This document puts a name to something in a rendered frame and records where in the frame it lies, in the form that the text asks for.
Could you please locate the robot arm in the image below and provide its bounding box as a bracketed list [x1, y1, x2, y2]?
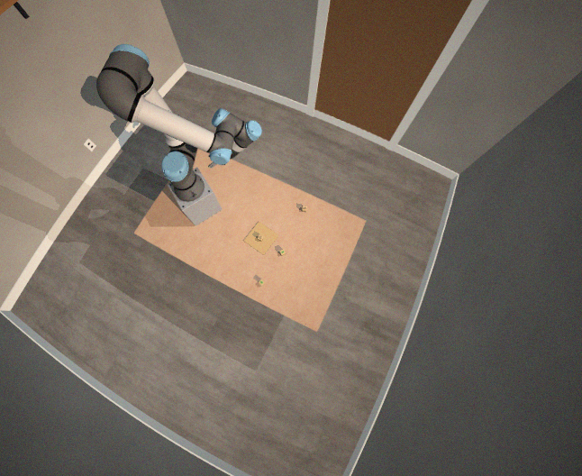
[96, 44, 262, 202]

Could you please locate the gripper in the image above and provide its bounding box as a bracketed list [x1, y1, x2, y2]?
[208, 141, 245, 168]

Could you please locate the tan flat mat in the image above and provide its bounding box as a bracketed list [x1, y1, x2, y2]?
[244, 222, 278, 254]

